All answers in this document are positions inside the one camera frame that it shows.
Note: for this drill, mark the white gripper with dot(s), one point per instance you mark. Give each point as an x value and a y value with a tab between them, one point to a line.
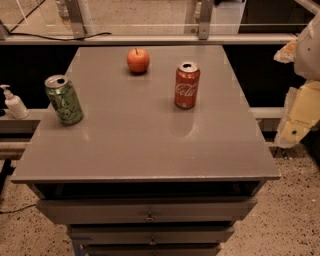
309	55

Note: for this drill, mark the red Coca-Cola can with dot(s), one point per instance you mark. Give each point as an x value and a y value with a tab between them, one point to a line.
186	86

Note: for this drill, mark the green soda can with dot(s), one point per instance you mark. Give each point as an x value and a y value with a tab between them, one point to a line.
64	100

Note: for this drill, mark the top grey drawer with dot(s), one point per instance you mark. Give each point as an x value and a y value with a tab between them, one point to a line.
167	210

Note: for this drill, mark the grey drawer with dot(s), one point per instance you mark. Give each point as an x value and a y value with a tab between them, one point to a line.
158	250
152	235
167	210

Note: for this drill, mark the red apple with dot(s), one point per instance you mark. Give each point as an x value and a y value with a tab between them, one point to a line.
138	60

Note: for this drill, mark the grey drawer cabinet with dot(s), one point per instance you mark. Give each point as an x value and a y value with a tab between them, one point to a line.
135	143

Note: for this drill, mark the bottom grey drawer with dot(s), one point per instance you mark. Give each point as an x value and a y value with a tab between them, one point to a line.
158	250

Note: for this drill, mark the middle grey drawer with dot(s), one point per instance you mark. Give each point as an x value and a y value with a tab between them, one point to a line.
152	235

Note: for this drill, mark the white pump bottle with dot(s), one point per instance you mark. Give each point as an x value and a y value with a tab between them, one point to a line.
14	103

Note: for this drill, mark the metal frame post right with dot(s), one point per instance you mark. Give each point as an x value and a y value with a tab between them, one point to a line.
204	10

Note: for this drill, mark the metal frame post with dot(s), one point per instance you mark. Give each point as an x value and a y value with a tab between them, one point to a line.
81	19
204	10

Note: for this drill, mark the metal frame post left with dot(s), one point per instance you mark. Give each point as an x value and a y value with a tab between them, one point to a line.
81	19

